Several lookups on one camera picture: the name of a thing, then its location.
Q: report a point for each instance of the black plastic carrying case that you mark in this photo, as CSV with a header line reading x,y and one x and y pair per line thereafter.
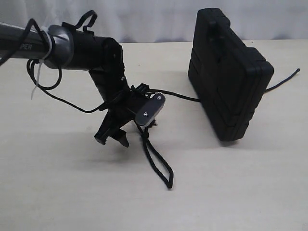
x,y
228,77

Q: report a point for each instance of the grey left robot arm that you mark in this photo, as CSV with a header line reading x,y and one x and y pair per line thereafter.
x,y
76,47

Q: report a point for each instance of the white zip tie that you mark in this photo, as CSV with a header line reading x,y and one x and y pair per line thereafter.
x,y
41,61

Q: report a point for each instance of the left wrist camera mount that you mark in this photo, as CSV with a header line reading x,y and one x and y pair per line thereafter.
x,y
150,110

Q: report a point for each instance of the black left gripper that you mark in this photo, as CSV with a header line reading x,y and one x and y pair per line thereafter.
x,y
120,99

